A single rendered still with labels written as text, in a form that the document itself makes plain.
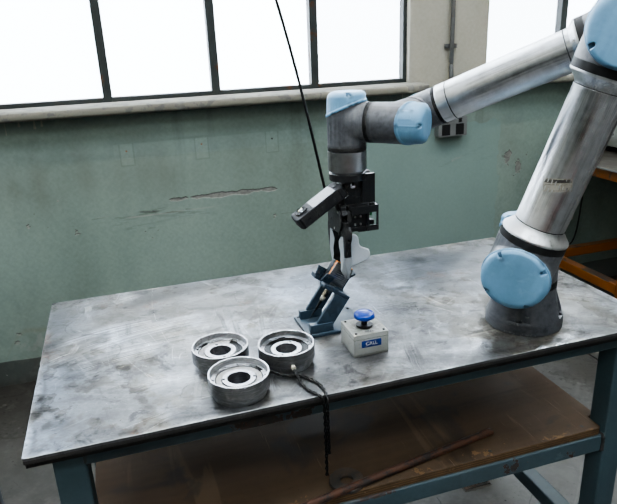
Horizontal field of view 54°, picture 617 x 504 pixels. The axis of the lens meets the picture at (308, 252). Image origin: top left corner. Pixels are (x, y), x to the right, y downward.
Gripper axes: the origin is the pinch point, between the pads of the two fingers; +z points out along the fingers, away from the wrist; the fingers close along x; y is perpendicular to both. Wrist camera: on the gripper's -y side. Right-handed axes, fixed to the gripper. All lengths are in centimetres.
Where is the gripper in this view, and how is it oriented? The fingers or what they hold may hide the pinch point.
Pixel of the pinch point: (339, 269)
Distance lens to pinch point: 125.2
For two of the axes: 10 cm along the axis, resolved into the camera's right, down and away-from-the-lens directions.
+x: -3.1, -3.1, 9.0
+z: 0.4, 9.4, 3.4
